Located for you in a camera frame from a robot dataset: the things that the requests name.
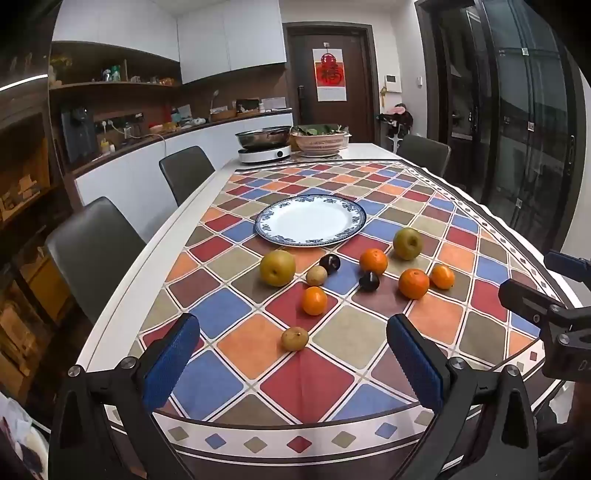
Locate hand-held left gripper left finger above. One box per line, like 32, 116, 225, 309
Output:
48, 313, 201, 480

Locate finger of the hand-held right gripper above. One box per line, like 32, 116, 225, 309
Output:
499, 279, 591, 334
544, 249, 591, 283

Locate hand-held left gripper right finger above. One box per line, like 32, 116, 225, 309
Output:
385, 314, 539, 480

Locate large orange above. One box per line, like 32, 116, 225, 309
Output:
398, 268, 430, 300
359, 248, 389, 276

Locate small orange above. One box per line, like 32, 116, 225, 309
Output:
431, 263, 455, 291
302, 286, 328, 316

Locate green pear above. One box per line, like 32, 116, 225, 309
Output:
393, 227, 424, 261

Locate yellow pear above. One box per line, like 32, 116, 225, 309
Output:
259, 250, 297, 288

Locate blue rimmed white plate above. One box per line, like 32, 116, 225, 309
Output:
254, 194, 367, 247

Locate colourful checkered tablecloth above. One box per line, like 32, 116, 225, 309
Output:
76, 159, 571, 467

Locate grey dining chair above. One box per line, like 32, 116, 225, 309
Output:
46, 197, 147, 324
159, 146, 216, 207
397, 135, 452, 178

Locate glass sliding door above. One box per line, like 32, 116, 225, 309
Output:
416, 0, 585, 259

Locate white plastic bag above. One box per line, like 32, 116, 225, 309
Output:
0, 394, 51, 480

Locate white counter cabinet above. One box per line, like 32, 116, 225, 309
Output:
74, 111, 294, 245

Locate baby high chair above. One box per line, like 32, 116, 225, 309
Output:
379, 104, 415, 151

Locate wooden bookshelf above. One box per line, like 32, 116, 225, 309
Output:
0, 83, 79, 407

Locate white induction cooker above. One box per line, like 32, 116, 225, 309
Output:
238, 144, 293, 165

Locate pink plastic basket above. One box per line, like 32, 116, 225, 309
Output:
290, 131, 352, 155

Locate steel pan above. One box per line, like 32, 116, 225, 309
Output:
235, 126, 293, 149

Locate black countertop appliance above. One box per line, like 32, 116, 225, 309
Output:
61, 107, 99, 164

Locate green leafy vegetables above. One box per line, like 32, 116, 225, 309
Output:
292, 124, 349, 138

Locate dark wooden door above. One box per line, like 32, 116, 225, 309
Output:
283, 22, 376, 145

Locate white upper cabinet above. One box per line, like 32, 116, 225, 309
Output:
52, 0, 288, 85

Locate wooden wall shelf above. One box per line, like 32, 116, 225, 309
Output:
48, 41, 183, 93

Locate red wall calendar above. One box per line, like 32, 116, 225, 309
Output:
312, 47, 346, 102

